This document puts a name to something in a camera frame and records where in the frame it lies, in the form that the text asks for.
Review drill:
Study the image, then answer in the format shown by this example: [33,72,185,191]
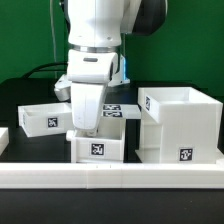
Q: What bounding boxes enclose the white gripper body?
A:
[67,50,118,136]

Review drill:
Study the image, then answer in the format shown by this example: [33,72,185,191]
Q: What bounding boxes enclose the white drawer box front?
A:
[66,117,126,163]

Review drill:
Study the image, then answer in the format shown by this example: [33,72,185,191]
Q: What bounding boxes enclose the white drawer box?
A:
[18,103,73,137]
[66,117,126,163]

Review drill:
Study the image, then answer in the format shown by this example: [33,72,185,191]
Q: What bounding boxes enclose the white drawer cabinet frame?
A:
[136,87,223,164]

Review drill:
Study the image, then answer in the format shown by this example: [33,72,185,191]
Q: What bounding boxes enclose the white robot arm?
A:
[63,0,168,136]

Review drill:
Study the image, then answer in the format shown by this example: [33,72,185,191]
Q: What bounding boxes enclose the white drawer box rear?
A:
[18,103,73,137]

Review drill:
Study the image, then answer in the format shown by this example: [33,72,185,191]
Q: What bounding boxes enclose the white fiducial marker sheet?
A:
[102,104,141,119]

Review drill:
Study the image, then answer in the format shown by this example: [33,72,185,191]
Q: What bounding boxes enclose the white block left edge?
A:
[0,127,9,155]

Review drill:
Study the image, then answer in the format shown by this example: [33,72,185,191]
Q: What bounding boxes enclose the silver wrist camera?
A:
[54,74,71,101]

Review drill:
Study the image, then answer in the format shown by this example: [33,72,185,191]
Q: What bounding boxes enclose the black cable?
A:
[21,61,69,79]

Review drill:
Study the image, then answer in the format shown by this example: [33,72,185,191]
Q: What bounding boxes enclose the white plastic border rail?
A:
[0,161,224,189]

